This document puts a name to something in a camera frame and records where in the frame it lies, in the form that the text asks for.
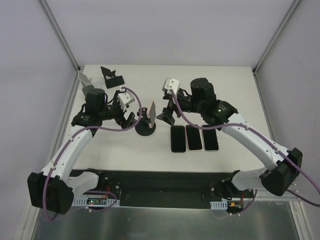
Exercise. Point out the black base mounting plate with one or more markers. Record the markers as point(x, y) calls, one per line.
point(154, 189)

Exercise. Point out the black phone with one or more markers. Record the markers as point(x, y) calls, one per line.
point(178, 139)

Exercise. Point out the black round-base phone mount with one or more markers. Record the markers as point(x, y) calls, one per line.
point(143, 128)

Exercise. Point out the aluminium frame post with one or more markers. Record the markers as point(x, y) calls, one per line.
point(59, 34)
point(294, 5)

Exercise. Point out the white cable duct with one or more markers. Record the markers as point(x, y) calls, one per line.
point(96, 202)
point(219, 205)

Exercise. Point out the clear-cased phone on table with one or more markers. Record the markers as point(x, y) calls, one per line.
point(210, 140)

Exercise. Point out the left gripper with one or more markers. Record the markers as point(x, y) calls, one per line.
point(125, 118)

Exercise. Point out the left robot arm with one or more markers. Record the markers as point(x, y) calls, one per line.
point(51, 189)

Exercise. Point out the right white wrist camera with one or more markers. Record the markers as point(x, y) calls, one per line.
point(170, 86)

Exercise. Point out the silver folding phone stand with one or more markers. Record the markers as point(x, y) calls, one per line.
point(86, 81)

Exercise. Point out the left white cable duct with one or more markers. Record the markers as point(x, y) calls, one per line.
point(96, 202)

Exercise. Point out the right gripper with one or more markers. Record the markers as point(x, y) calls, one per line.
point(171, 110)

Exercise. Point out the left aluminium frame post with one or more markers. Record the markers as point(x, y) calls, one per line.
point(59, 34)

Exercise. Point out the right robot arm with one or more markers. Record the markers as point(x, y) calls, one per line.
point(280, 163)

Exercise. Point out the right aluminium frame post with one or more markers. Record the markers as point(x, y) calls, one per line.
point(294, 5)

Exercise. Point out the white-cased phone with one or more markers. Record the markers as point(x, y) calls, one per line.
point(193, 138)

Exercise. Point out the right white cable duct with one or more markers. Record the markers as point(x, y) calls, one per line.
point(219, 205)

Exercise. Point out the pink-cased phone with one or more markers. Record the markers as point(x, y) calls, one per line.
point(151, 113)

